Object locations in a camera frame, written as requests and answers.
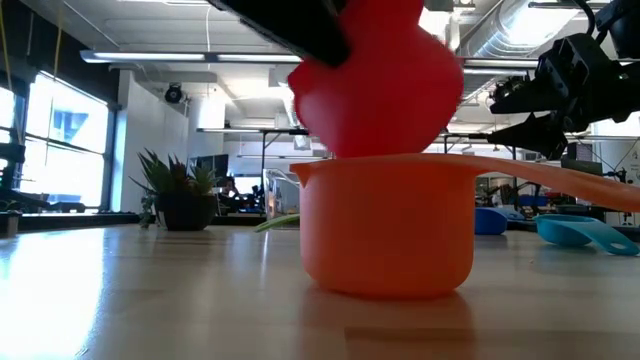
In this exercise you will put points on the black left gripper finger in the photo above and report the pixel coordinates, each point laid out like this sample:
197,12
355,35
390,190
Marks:
280,25

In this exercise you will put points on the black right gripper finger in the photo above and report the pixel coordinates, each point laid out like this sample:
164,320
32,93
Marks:
537,135
535,97

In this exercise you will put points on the teal measuring cup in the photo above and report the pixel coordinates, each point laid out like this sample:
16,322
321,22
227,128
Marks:
565,230

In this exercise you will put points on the dark blue measuring cup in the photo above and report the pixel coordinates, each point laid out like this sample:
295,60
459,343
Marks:
490,222

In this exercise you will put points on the red measuring cup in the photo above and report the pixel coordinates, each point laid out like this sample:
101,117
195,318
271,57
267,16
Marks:
385,90

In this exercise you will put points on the orange measuring cup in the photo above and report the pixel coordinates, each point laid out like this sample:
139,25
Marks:
390,230

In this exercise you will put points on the green measuring cup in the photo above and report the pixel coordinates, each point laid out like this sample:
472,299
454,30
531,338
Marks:
277,222

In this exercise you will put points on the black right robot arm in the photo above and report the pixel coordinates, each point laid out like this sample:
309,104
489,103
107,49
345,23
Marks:
625,25

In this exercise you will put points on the clear plastic basket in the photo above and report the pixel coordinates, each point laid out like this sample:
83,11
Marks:
280,195

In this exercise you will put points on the black metal background stand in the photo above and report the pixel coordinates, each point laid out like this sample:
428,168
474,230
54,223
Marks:
263,150
514,170

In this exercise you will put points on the long ceiling light bar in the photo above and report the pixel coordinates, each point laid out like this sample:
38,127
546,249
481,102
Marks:
150,56

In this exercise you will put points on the person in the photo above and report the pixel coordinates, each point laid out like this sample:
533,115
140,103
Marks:
229,192

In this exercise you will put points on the potted succulent plant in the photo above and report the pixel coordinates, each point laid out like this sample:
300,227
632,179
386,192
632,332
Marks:
180,200

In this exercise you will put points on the round black ceiling camera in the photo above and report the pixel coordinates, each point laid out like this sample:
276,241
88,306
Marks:
173,93

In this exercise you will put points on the black aluminium table frame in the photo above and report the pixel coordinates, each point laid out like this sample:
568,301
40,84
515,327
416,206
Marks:
75,221

